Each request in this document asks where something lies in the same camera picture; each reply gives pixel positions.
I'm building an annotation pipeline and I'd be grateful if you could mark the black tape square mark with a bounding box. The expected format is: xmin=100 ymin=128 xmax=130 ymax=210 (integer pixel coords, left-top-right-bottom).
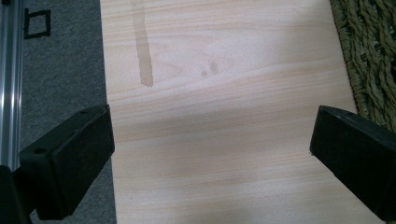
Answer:
xmin=23 ymin=8 xmax=52 ymax=40

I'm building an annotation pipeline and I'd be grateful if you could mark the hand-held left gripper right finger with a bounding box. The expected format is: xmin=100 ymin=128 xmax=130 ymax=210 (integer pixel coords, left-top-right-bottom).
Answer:
xmin=309 ymin=105 xmax=396 ymax=222

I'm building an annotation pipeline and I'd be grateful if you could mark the aluminium frame rail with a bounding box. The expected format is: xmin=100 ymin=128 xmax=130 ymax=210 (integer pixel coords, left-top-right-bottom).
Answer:
xmin=0 ymin=0 xmax=25 ymax=172

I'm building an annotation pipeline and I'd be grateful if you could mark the woven wicker basket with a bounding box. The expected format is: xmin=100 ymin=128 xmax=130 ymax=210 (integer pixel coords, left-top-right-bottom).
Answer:
xmin=329 ymin=0 xmax=396 ymax=133

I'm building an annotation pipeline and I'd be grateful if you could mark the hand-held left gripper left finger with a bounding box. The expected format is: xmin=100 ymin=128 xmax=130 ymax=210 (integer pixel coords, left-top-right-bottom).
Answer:
xmin=19 ymin=104 xmax=116 ymax=221

